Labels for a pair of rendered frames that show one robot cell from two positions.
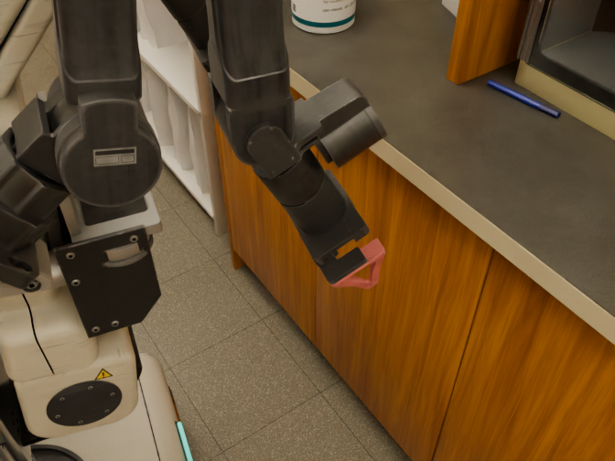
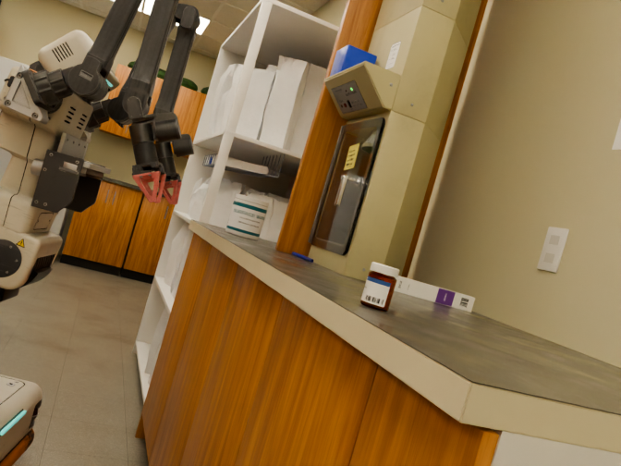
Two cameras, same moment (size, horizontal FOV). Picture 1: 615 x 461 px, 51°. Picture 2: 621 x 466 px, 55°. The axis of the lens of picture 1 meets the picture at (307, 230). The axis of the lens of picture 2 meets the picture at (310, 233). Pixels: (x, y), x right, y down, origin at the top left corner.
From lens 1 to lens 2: 1.33 m
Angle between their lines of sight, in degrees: 46
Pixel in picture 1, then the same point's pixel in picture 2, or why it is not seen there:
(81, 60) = (94, 49)
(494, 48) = (303, 242)
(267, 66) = (144, 79)
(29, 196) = (56, 79)
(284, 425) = not seen: outside the picture
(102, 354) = (28, 234)
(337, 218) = (150, 160)
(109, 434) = not seen: outside the picture
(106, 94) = (94, 57)
